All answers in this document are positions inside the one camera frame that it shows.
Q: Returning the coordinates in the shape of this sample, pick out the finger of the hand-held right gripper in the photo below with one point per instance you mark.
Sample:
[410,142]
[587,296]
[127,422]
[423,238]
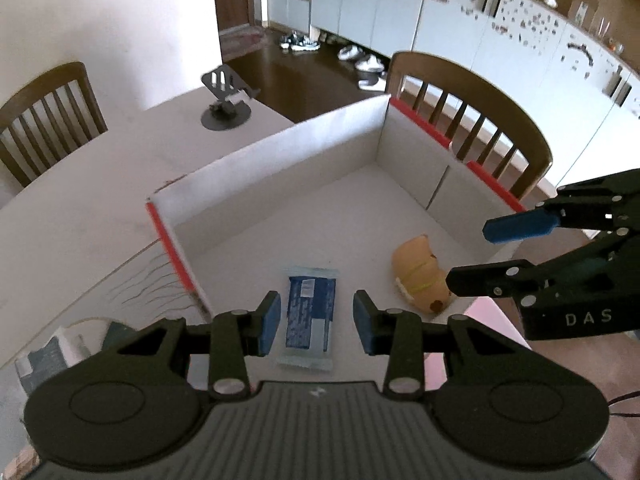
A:
[520,225]
[490,280]

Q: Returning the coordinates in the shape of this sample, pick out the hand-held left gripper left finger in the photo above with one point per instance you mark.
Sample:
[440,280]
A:
[270,322]

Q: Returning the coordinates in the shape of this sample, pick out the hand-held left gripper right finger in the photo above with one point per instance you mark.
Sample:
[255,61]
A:
[365,325]

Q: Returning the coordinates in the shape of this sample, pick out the blue snack packet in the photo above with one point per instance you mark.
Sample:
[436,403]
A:
[310,310]

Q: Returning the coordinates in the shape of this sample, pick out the tan plush dog toy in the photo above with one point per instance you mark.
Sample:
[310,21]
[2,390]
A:
[420,270]

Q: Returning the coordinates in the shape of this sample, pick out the white cardboard box red edges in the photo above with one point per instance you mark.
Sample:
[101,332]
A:
[310,210]

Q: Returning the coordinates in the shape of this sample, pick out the white grey snack bag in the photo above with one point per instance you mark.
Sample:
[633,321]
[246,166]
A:
[55,350]

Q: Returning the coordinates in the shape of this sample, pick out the white desktop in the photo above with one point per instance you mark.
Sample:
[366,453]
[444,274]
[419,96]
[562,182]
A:
[75,210]

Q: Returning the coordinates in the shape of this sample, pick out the brown wooden chair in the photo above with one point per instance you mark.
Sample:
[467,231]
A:
[500,95]
[50,80]

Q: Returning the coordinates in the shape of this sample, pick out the white cabinet with stickers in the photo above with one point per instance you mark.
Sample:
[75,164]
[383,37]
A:
[525,60]

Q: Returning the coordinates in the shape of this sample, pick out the black metal phone stand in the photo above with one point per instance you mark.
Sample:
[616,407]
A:
[225,115]

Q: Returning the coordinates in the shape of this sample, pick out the white slipper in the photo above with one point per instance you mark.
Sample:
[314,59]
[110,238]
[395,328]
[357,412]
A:
[350,52]
[370,63]

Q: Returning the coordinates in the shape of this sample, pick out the grey sneaker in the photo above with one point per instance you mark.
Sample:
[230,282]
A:
[307,43]
[287,41]

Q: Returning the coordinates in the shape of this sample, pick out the patterned floor rug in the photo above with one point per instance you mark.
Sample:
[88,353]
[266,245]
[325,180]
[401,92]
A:
[240,42]

